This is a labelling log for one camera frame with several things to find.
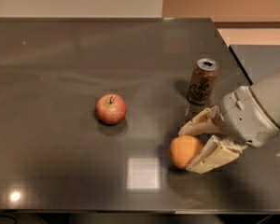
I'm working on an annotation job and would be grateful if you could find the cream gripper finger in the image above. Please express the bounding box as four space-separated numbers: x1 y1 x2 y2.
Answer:
178 105 221 136
186 135 247 174

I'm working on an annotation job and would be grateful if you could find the orange fruit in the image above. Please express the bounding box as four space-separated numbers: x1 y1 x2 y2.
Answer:
169 135 203 170

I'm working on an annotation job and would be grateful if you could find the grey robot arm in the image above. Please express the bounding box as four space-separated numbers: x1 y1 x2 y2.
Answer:
178 68 280 174

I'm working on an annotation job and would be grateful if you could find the red apple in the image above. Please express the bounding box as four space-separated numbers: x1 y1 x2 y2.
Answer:
95 94 127 125

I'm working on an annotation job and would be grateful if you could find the brown soda can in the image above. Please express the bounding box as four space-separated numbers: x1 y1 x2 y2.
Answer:
188 58 218 105

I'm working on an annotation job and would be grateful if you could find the grey side table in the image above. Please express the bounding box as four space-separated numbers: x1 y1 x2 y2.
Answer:
229 44 280 147

